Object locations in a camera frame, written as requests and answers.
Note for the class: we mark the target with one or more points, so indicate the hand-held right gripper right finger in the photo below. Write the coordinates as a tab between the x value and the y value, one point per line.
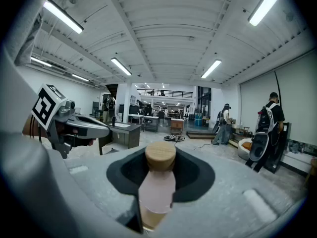
223	187

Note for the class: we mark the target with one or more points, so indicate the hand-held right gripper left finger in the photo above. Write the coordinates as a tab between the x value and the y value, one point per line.
99	177

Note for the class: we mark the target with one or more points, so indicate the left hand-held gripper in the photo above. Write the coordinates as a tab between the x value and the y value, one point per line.
45	106

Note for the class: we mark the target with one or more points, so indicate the person's left forearm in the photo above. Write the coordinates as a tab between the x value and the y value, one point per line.
27	129

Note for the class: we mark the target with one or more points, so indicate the person's left hand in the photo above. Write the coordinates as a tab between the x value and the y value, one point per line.
92	141

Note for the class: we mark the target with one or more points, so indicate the black faucet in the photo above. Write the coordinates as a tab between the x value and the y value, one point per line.
114	121

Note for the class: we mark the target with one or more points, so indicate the white sink basin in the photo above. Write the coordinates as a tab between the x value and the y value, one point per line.
121	125

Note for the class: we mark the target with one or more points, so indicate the dark sink cabinet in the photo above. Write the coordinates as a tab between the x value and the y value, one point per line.
128	135

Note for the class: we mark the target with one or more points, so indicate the dark staircase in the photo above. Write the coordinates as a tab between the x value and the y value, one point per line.
112	90

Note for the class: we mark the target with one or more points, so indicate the white metal table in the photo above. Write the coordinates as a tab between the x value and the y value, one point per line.
151	123
135	116

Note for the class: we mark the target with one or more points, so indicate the white pouf with orange cushion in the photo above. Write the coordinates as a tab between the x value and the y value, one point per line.
244	149

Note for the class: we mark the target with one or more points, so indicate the long ceiling light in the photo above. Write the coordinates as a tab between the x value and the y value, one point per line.
63	16
40	61
80	77
211	69
266	5
121	66

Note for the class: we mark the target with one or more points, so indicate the dark wooden platform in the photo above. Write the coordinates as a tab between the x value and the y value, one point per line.
200	135

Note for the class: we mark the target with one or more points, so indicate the small wooden chair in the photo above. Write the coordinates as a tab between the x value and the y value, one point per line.
246	131

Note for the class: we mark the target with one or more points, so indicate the blue bin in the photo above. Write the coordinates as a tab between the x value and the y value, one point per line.
198	120

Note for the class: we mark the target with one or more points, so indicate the black balcony railing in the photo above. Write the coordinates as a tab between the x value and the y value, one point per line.
164	93

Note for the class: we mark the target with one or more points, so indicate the small wooden cabinet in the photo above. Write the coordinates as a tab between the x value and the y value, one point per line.
177	126

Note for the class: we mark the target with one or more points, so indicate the white roller blind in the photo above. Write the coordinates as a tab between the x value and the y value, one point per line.
299	98
257	103

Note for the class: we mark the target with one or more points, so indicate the person's grey shirt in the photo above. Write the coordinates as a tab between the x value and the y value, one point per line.
28	41

